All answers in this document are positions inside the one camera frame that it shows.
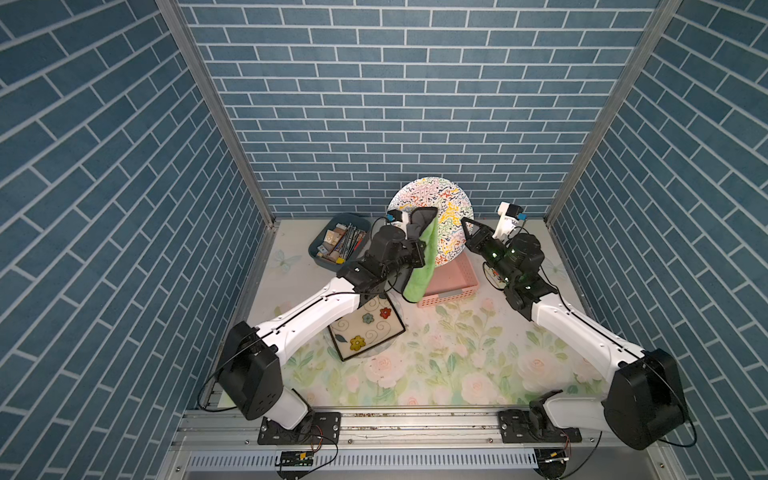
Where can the round colourful patterned plate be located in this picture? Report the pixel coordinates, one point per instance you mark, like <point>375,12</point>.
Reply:
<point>453,205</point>

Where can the aluminium rail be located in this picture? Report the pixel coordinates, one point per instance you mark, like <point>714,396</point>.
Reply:
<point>385,427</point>

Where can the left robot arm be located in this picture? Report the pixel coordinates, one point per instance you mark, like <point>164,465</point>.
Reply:
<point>250,368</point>

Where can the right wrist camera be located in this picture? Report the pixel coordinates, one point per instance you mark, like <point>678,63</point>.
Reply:
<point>511,219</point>

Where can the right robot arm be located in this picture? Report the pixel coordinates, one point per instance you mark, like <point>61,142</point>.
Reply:
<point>645,399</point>

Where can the pink plastic basket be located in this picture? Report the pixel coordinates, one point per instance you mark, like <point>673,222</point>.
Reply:
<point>454,281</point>

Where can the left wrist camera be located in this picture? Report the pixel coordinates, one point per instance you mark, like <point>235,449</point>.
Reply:
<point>398,218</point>

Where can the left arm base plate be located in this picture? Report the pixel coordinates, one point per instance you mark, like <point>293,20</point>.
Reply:
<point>313,428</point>

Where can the teal tray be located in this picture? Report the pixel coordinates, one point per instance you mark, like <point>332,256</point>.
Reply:
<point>343,218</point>

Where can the round checkered plate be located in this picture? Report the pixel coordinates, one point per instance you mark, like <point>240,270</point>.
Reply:
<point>363,341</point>

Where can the left circuit board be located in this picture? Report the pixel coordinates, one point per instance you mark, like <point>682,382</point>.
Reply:
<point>295,459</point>

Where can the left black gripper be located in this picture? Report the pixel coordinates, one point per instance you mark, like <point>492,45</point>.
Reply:
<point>414,249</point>

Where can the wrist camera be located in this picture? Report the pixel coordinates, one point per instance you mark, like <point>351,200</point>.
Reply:
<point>511,219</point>
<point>398,218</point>

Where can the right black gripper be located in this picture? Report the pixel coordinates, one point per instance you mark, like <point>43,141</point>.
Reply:
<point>479,243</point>

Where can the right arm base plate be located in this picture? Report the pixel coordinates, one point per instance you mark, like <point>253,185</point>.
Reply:
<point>532,425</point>

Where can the green grey microfibre cloth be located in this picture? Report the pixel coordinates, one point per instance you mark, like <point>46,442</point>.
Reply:
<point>421,225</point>

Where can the square floral plate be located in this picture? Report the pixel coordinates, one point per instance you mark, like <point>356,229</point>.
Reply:
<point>378,310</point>

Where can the floral table mat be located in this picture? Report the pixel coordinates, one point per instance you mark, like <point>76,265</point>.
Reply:
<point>476,351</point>

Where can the items in teal tray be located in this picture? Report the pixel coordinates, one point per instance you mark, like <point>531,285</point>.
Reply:
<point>339,243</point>

